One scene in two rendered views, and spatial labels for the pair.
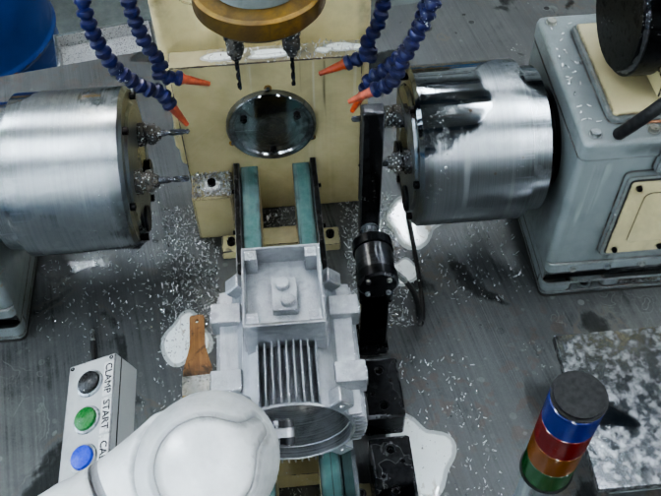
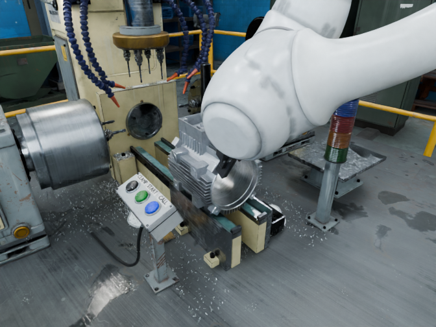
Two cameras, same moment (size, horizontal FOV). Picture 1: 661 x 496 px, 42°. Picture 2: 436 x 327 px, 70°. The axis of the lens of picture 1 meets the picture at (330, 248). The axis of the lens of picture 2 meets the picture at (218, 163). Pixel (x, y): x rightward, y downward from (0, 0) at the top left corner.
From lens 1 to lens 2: 73 cm
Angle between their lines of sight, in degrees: 33
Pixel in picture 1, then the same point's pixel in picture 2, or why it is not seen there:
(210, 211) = (126, 167)
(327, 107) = (165, 109)
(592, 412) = not seen: hidden behind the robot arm
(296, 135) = (155, 124)
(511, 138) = not seen: hidden behind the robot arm
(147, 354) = (123, 228)
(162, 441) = not seen: outside the picture
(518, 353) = (273, 176)
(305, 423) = (229, 195)
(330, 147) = (167, 130)
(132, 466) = (281, 13)
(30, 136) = (46, 113)
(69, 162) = (72, 119)
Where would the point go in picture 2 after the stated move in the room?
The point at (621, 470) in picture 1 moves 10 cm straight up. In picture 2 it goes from (344, 172) to (350, 146)
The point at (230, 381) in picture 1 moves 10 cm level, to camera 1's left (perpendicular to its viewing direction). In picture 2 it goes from (202, 163) to (165, 174)
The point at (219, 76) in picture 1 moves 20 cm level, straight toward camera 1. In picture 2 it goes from (122, 96) to (150, 110)
